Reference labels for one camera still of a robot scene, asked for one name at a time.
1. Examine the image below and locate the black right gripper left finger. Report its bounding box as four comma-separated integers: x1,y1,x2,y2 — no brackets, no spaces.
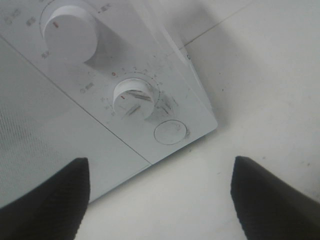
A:
0,157,90,240

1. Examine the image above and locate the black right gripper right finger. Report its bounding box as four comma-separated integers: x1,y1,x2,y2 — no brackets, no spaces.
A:
230,156,320,240

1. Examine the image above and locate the round door release button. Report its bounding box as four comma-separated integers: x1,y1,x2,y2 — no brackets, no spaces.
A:
153,120,187,145

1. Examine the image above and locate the white lower timer knob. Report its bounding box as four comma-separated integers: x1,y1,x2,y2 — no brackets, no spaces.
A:
112,77,155,121

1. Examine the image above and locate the white microwave oven body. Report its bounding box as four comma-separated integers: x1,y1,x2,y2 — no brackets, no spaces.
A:
0,0,218,205

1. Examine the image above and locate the white upper power knob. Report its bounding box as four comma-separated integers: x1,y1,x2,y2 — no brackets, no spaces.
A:
42,5,99,64

